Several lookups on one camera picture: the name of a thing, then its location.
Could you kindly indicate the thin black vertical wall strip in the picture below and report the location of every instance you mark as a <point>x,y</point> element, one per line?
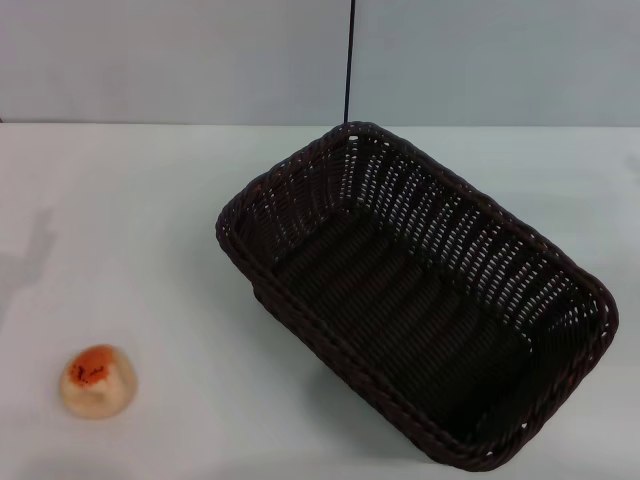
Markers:
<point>348,60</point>

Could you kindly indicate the black woven wicker basket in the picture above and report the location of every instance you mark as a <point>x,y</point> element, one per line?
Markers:
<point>400,300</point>

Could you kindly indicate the round bread bun orange top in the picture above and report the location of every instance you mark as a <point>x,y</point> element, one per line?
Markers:
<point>97,387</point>

